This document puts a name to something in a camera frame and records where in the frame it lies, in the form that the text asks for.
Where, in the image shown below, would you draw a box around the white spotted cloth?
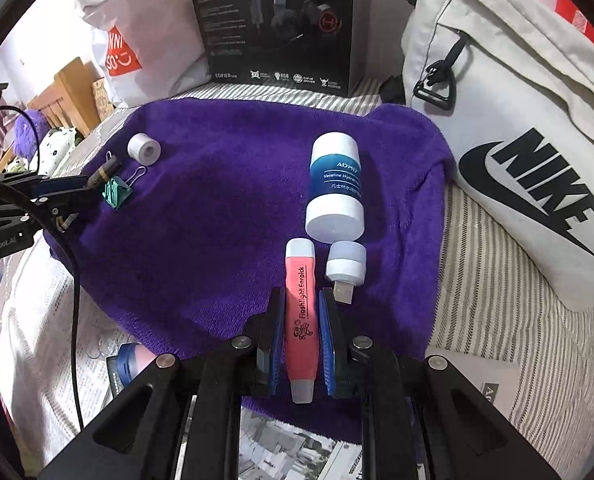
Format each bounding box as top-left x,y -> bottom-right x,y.
37,127 -> 80,171

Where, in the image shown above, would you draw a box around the newspaper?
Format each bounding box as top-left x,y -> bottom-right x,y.
0,240 -> 523,480

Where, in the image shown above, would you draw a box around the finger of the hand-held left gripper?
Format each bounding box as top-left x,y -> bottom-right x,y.
31,195 -> 86,234
12,174 -> 102,199

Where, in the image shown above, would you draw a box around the white plug-in night light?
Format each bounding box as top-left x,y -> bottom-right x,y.
325,241 -> 368,306

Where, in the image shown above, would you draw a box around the brown patterned box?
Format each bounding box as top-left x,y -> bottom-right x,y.
92,77 -> 115,121

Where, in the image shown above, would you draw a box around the white tape roll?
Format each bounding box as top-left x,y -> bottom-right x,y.
127,132 -> 161,166

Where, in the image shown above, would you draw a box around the green binder clip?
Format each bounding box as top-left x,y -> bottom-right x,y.
102,152 -> 148,211

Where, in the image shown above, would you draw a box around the wooden headboard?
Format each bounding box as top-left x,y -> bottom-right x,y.
27,57 -> 100,133

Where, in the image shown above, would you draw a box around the grey waist bag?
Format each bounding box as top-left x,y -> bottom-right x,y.
379,0 -> 594,311

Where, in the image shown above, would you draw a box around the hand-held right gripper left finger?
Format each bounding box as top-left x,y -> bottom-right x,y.
37,287 -> 285,480

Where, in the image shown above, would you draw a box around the pink blue round case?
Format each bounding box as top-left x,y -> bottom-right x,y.
117,342 -> 158,386

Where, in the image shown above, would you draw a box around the white plastic shopping bag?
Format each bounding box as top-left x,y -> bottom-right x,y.
67,0 -> 215,108

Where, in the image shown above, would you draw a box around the small brown bottle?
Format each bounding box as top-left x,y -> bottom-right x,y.
88,156 -> 122,188

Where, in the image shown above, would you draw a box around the red paper bag white handles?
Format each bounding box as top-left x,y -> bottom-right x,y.
552,0 -> 594,53

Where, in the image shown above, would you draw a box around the black headset box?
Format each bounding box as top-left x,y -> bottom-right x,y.
183,0 -> 355,97

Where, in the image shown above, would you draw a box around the white jar blue label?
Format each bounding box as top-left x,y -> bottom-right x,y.
304,131 -> 367,242

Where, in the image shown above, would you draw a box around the pink flashlight earpick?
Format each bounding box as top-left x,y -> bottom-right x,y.
284,238 -> 323,405

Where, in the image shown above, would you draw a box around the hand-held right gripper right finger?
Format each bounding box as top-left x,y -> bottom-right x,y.
318,287 -> 553,480

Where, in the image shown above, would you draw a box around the purple plush toy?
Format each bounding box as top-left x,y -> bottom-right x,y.
14,110 -> 48,158

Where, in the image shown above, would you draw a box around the purple towel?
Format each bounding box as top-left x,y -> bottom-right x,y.
47,97 -> 455,441

